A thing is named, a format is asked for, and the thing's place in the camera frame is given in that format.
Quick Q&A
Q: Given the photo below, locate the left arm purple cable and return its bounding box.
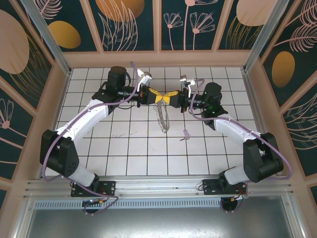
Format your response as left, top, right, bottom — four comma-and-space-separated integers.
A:
39, 60, 143, 216

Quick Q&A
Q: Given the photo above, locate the grey metal sheet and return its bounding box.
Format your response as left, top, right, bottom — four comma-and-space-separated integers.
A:
24, 207, 306, 238

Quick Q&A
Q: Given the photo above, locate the key with purple tag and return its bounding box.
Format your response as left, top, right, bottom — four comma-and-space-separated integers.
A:
179, 128, 191, 142

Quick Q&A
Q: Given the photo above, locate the aluminium mounting rail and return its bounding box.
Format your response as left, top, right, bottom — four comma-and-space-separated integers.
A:
23, 175, 293, 199

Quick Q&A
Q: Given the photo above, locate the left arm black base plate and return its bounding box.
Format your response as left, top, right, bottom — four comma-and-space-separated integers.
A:
70, 180, 116, 198

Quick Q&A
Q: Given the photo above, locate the slotted grey cable duct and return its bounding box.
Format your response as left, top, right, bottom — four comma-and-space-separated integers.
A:
33, 199, 222, 209

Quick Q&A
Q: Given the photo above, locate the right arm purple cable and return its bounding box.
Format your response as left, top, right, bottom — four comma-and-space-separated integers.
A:
189, 78, 293, 214

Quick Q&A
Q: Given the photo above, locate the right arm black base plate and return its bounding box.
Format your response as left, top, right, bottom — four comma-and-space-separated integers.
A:
202, 178, 248, 197

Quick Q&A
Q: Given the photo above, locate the metal spiral ring rack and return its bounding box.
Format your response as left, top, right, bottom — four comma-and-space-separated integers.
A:
153, 100, 172, 134

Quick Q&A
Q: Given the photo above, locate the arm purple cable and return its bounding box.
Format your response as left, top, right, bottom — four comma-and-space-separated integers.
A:
39, 60, 143, 216
189, 78, 293, 214

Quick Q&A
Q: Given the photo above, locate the aluminium frame post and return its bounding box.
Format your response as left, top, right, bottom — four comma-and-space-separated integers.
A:
19, 0, 73, 78
242, 0, 297, 73

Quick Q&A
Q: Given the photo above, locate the aluminium side rail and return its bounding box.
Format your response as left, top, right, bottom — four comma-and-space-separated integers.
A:
241, 70, 264, 136

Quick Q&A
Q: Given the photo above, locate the yellow connector with wires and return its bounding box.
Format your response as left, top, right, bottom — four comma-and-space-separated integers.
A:
230, 184, 249, 202
81, 197, 106, 208

